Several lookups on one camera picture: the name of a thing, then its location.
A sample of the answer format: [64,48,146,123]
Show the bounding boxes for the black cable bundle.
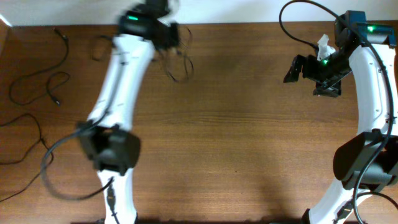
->
[155,24,195,83]

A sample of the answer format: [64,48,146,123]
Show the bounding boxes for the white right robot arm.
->
[284,11,397,223]

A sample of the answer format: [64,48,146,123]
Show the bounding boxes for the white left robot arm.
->
[77,0,179,223]

